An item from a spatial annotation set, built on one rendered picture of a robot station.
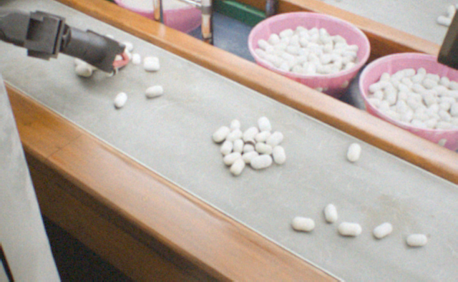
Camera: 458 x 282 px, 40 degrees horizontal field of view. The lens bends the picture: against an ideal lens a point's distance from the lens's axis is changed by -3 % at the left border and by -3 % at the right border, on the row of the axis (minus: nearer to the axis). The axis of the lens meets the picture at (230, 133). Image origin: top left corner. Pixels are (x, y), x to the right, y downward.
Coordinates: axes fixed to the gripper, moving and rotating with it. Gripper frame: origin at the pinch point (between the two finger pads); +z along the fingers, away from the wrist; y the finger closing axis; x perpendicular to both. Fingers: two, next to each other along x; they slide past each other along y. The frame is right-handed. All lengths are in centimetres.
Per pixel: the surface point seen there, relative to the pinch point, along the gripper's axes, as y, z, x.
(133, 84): -5.7, -1.2, 3.7
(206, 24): -9.0, 9.5, -13.9
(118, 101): -9.7, -8.0, 7.3
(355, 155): -54, 5, -2
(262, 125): -36.2, 1.3, -0.2
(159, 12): 5.8, 10.7, -12.6
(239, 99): -26.0, 6.7, -2.5
